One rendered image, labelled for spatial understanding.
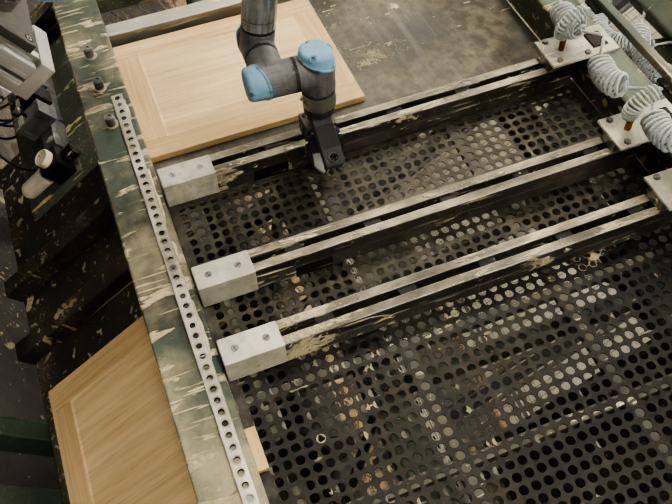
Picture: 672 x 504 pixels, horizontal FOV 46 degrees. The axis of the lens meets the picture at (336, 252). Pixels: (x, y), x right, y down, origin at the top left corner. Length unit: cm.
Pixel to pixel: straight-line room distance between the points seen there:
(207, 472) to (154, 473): 43
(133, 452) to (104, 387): 21
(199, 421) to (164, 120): 85
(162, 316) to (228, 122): 59
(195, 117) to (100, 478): 92
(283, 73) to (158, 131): 50
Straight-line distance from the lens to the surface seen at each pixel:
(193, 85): 216
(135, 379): 204
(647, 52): 195
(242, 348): 159
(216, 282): 168
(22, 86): 173
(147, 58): 227
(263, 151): 190
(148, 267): 176
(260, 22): 172
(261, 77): 166
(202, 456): 154
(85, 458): 212
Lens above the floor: 168
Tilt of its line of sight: 17 degrees down
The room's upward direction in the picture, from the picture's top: 53 degrees clockwise
